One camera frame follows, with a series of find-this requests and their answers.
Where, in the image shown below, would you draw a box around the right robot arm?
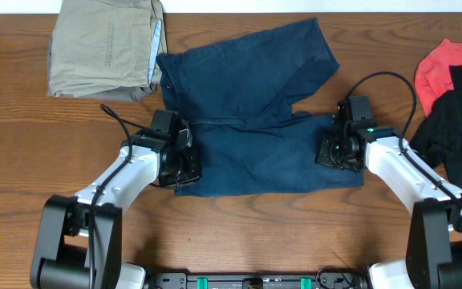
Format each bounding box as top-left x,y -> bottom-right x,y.
316,127 -> 462,289

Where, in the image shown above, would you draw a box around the left black cable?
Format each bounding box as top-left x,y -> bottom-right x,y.
88,103 -> 152,289

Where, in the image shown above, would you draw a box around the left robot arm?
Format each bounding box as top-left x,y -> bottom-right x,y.
30,129 -> 201,288

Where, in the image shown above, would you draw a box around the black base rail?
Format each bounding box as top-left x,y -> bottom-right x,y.
143,269 -> 370,289

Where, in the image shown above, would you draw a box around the right black cable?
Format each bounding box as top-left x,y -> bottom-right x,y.
342,71 -> 462,246

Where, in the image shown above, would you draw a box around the red garment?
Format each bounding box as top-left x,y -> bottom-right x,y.
415,39 -> 462,117

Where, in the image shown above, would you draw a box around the folded khaki trousers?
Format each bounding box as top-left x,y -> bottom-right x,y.
47,0 -> 167,102

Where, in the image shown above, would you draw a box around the black cable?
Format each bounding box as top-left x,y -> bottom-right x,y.
88,103 -> 152,289
342,71 -> 462,246

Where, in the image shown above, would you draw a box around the dark blue denim shorts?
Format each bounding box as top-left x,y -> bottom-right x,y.
156,18 -> 364,197

